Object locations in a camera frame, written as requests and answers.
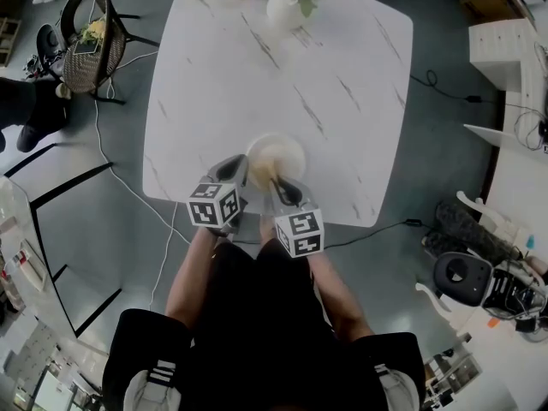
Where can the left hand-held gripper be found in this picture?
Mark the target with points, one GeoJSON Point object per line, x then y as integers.
{"type": "Point", "coordinates": [210, 208]}

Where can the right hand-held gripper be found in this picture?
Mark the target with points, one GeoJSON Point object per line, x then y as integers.
{"type": "Point", "coordinates": [299, 229]}

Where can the beige cloth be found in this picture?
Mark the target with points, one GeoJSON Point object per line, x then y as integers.
{"type": "Point", "coordinates": [263, 167]}

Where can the white round bowl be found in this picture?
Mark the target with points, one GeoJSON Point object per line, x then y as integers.
{"type": "Point", "coordinates": [291, 152]}

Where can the person's left forearm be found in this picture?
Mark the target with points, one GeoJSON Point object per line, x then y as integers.
{"type": "Point", "coordinates": [188, 281]}

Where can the person's right forearm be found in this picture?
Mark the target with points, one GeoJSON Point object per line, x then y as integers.
{"type": "Point", "coordinates": [338, 293]}

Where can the person's black clothing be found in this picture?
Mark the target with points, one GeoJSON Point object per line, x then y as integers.
{"type": "Point", "coordinates": [257, 315]}

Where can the white ceramic vase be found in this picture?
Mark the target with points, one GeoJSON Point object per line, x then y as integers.
{"type": "Point", "coordinates": [284, 11]}

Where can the brown wicker chair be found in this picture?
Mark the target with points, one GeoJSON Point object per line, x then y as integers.
{"type": "Point", "coordinates": [85, 71]}

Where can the dark fuzzy cloth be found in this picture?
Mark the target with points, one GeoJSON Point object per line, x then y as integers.
{"type": "Point", "coordinates": [466, 225]}

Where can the white ornate chair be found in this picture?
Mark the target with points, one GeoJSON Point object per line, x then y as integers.
{"type": "Point", "coordinates": [468, 199]}

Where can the black tablet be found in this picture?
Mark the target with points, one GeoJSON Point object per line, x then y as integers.
{"type": "Point", "coordinates": [85, 47]}

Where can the yellow flower bouquet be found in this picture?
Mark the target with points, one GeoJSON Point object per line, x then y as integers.
{"type": "Point", "coordinates": [94, 30]}

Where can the grey round-faced device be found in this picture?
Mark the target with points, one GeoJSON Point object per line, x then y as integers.
{"type": "Point", "coordinates": [475, 281]}

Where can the white tray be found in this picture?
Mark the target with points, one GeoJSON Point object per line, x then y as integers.
{"type": "Point", "coordinates": [34, 268]}

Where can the white counter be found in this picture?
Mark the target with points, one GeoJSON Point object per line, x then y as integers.
{"type": "Point", "coordinates": [13, 204]}

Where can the grey round floor device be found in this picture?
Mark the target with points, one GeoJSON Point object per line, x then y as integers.
{"type": "Point", "coordinates": [49, 39]}

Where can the wooden shelf rack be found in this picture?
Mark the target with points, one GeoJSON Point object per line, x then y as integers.
{"type": "Point", "coordinates": [8, 41]}

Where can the white desk with drawers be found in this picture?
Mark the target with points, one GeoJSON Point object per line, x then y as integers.
{"type": "Point", "coordinates": [496, 45]}

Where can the brown cardboard box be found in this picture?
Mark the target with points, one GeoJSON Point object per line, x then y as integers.
{"type": "Point", "coordinates": [492, 2]}

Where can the black metal frame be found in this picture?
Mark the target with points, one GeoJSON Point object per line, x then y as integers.
{"type": "Point", "coordinates": [70, 184]}

